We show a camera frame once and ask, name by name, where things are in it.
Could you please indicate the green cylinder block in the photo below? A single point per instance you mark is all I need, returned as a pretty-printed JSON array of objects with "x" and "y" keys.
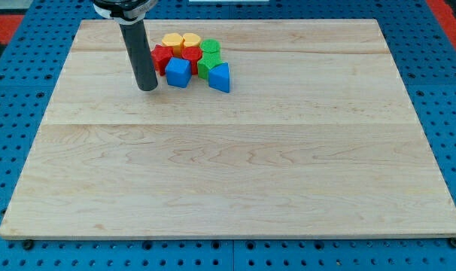
[{"x": 210, "y": 46}]

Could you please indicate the blue cube block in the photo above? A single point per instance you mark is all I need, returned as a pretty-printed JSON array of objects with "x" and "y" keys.
[{"x": 178, "y": 72}]

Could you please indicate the yellow hexagon block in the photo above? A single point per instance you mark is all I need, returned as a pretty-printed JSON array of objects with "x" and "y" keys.
[{"x": 175, "y": 41}]

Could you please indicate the blue triangle block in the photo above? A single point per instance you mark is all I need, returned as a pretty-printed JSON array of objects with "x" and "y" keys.
[{"x": 219, "y": 77}]

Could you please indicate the red star block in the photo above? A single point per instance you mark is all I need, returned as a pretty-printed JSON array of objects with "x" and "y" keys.
[{"x": 161, "y": 56}]

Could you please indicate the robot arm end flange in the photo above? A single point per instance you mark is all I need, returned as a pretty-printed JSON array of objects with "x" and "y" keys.
[{"x": 124, "y": 12}]

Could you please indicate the red cylinder block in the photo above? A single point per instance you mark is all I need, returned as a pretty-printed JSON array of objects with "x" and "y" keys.
[{"x": 192, "y": 55}]

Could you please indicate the light wooden board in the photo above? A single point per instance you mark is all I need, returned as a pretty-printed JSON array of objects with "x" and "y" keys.
[{"x": 316, "y": 139}]

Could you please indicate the yellow heart block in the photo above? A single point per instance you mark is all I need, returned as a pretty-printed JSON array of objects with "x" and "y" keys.
[{"x": 191, "y": 40}]

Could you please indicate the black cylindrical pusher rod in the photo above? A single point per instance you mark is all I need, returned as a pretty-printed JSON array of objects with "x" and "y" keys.
[{"x": 137, "y": 46}]

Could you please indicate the green star block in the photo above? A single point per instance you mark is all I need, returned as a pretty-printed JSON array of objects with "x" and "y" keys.
[{"x": 208, "y": 62}]

